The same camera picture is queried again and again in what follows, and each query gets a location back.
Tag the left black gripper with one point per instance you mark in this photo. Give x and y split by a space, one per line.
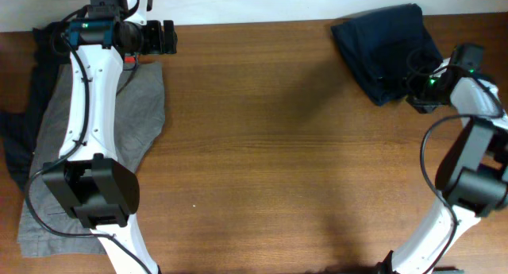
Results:
155 45

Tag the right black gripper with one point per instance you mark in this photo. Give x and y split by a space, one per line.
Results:
422 107

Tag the navy blue shorts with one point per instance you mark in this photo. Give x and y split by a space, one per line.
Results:
381 49

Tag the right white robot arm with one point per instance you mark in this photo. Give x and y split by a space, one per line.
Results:
471 181

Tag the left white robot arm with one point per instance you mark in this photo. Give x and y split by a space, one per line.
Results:
87 179

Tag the red garment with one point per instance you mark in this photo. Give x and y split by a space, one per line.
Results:
130 59

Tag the black garment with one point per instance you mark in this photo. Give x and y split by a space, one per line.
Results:
19 131

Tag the grey folded shorts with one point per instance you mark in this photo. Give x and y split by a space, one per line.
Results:
139 119

